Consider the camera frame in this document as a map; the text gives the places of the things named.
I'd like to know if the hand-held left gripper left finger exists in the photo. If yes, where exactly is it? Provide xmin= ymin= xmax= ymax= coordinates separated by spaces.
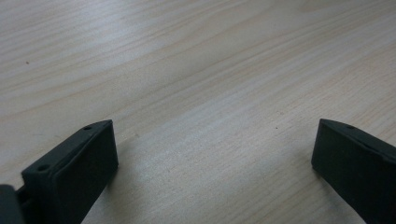
xmin=15 ymin=119 xmax=120 ymax=224

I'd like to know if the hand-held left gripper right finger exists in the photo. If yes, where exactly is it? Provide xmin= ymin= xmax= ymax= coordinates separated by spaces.
xmin=310 ymin=118 xmax=396 ymax=224

